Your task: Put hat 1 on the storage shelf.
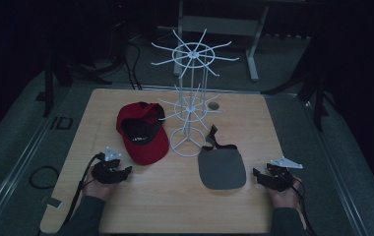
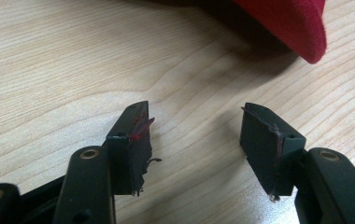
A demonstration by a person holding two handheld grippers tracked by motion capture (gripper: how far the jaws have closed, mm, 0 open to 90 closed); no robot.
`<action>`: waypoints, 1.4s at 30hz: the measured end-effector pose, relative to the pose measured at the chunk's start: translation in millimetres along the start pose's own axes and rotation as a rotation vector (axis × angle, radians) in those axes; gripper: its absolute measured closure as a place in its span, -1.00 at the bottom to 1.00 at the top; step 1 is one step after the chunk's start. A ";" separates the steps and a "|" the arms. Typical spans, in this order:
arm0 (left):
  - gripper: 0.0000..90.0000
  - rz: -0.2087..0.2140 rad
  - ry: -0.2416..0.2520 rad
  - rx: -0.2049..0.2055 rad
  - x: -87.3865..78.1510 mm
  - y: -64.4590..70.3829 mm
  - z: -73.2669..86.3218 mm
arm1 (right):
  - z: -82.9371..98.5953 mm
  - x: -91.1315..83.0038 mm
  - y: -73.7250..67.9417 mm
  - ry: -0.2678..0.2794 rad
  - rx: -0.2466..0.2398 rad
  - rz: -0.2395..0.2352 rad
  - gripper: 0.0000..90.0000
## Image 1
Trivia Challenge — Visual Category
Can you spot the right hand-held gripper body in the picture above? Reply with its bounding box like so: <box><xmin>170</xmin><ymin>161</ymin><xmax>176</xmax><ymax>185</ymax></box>
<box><xmin>266</xmin><ymin>155</ymin><xmax>304</xmax><ymax>193</ymax></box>

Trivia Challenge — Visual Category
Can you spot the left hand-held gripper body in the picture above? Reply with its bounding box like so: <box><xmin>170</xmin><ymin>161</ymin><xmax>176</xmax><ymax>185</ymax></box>
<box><xmin>91</xmin><ymin>146</ymin><xmax>124</xmax><ymax>185</ymax></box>

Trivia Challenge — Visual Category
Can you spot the red baseball cap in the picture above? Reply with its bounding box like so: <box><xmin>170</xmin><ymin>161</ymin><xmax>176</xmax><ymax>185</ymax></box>
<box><xmin>115</xmin><ymin>101</ymin><xmax>170</xmax><ymax>166</ymax></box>

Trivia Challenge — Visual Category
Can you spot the grey sun visor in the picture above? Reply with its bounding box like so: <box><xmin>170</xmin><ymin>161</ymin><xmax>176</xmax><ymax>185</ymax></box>
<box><xmin>197</xmin><ymin>124</ymin><xmax>247</xmax><ymax>191</ymax></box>

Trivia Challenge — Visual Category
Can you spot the white wire hook rack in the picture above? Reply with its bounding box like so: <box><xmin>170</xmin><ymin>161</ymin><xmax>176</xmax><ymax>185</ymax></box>
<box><xmin>151</xmin><ymin>29</ymin><xmax>240</xmax><ymax>158</ymax></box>

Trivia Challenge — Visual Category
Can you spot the person's right hand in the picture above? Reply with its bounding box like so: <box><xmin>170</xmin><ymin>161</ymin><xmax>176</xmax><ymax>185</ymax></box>
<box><xmin>268</xmin><ymin>174</ymin><xmax>303</xmax><ymax>209</ymax></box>

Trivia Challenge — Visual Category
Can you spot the person's left hand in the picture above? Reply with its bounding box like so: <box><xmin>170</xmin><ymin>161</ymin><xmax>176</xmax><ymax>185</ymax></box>
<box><xmin>83</xmin><ymin>166</ymin><xmax>114</xmax><ymax>202</ymax></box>

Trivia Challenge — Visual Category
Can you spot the grey tape piece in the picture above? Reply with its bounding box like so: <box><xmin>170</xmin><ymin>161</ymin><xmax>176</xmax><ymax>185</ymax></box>
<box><xmin>42</xmin><ymin>196</ymin><xmax>63</xmax><ymax>209</ymax></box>

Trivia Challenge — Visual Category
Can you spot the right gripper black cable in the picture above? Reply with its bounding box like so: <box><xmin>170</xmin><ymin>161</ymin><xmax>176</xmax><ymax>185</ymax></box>
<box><xmin>284</xmin><ymin>168</ymin><xmax>318</xmax><ymax>236</ymax></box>

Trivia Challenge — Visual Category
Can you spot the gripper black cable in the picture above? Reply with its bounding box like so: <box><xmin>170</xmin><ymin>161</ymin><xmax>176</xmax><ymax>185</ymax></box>
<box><xmin>56</xmin><ymin>151</ymin><xmax>106</xmax><ymax>236</ymax></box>
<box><xmin>284</xmin><ymin>168</ymin><xmax>318</xmax><ymax>236</ymax></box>

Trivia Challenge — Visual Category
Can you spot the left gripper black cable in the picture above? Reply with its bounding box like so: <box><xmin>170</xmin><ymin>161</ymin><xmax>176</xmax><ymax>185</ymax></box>
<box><xmin>56</xmin><ymin>151</ymin><xmax>106</xmax><ymax>236</ymax></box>

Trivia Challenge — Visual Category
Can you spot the black cable loop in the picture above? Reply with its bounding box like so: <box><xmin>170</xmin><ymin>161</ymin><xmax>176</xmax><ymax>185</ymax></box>
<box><xmin>29</xmin><ymin>165</ymin><xmax>60</xmax><ymax>190</ymax></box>

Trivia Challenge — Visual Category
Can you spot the white metal desk frame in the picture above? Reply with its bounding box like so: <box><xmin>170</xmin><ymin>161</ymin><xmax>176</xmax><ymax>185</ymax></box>
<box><xmin>156</xmin><ymin>0</ymin><xmax>311</xmax><ymax>83</ymax></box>

